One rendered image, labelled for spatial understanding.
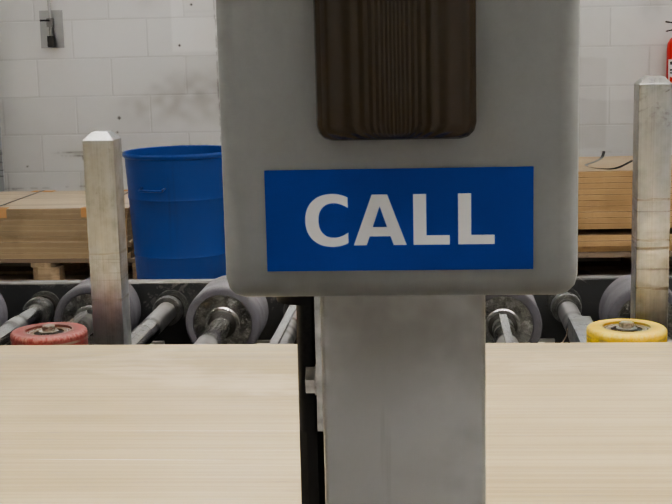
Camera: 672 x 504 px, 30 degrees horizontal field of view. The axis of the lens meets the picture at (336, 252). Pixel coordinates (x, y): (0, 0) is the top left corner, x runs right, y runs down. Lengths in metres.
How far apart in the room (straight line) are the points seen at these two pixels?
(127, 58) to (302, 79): 7.39
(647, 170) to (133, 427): 0.64
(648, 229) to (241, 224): 1.15
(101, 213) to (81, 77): 6.31
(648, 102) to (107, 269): 0.61
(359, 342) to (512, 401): 0.80
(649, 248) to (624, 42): 6.13
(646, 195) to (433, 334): 1.12
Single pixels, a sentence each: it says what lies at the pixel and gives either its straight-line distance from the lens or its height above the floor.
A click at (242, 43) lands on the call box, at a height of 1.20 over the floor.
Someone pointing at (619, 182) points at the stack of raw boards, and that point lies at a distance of 6.25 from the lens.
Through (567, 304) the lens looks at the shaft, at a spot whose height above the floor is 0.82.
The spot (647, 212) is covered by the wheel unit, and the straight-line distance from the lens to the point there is 1.38.
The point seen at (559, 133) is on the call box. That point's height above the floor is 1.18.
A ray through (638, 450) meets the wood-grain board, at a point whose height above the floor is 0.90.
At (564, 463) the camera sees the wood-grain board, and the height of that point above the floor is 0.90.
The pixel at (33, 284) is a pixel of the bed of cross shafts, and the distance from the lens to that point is 2.01.
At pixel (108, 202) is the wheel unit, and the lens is 1.41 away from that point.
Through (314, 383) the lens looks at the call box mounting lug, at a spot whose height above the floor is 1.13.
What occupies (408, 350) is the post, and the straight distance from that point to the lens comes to 0.27.
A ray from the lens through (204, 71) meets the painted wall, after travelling 7.54.
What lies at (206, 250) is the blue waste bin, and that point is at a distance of 5.88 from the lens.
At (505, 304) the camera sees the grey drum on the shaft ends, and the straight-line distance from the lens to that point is 1.77.
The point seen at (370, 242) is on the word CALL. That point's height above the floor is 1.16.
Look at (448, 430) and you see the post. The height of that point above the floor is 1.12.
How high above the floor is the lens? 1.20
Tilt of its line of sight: 10 degrees down
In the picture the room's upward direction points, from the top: 1 degrees counter-clockwise
